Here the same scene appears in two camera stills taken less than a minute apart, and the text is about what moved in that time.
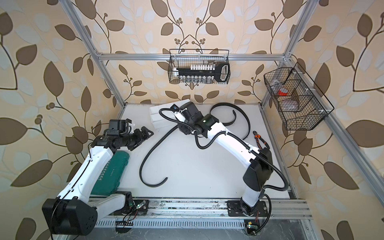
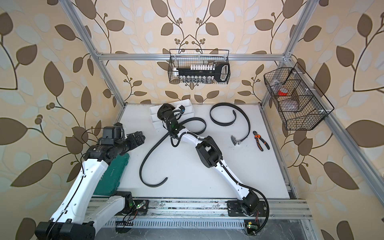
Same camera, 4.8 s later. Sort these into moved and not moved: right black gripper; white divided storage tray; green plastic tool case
Moved: right black gripper
Not moved: green plastic tool case; white divided storage tray
